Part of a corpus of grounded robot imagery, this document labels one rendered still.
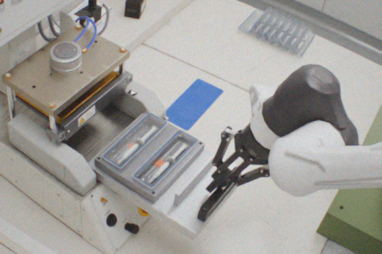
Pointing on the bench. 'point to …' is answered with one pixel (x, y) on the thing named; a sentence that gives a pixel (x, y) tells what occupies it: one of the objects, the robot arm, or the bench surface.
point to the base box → (54, 199)
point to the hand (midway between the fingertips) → (218, 180)
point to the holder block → (125, 175)
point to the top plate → (65, 68)
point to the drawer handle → (213, 201)
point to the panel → (121, 209)
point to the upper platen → (73, 102)
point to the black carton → (135, 4)
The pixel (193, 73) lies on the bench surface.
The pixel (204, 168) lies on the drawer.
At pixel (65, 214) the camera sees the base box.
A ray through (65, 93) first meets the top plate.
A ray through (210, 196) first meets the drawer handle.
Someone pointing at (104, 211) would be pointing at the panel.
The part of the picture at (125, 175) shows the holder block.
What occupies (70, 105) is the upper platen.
